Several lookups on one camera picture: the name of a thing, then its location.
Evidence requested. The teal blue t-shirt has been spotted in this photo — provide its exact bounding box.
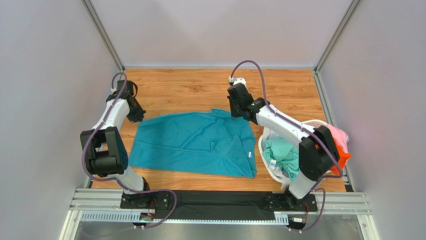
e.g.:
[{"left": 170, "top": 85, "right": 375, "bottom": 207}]
[{"left": 129, "top": 109, "right": 257, "bottom": 179}]

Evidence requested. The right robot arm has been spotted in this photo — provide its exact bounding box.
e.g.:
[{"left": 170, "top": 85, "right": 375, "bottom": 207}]
[{"left": 227, "top": 83, "right": 340, "bottom": 209}]

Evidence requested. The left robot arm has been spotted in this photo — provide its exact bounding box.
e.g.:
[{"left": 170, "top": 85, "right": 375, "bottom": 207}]
[{"left": 80, "top": 80, "right": 154, "bottom": 209}]

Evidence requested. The mint green t-shirt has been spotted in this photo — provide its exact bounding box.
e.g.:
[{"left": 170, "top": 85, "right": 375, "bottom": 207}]
[{"left": 262, "top": 136, "right": 300, "bottom": 181}]

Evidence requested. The white laundry basket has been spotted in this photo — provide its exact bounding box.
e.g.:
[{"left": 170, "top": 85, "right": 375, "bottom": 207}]
[{"left": 257, "top": 119, "right": 329, "bottom": 183}]

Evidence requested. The white t-shirt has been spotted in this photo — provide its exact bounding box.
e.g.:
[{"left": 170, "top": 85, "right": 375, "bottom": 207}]
[{"left": 257, "top": 127, "right": 292, "bottom": 190}]

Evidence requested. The pink t-shirt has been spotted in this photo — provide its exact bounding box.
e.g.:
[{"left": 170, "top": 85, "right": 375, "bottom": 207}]
[{"left": 326, "top": 124, "right": 350, "bottom": 153}]

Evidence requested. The orange t-shirt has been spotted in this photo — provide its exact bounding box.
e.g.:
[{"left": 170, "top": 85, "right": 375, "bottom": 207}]
[{"left": 315, "top": 138, "right": 352, "bottom": 176}]

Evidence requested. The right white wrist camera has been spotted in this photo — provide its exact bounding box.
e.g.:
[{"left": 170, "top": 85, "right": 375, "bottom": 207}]
[{"left": 228, "top": 76, "right": 247, "bottom": 87}]

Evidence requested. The aluminium frame rail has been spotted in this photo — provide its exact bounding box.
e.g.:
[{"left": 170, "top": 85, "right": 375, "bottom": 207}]
[{"left": 59, "top": 188, "right": 379, "bottom": 240}]

